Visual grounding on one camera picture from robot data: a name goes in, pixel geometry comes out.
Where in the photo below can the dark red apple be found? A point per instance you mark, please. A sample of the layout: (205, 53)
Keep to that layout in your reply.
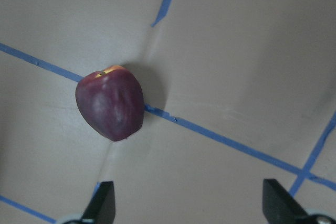
(111, 101)

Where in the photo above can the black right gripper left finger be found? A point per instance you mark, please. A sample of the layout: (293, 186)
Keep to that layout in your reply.
(101, 208)

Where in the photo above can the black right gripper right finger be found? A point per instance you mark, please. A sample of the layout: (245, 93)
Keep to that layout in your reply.
(278, 205)

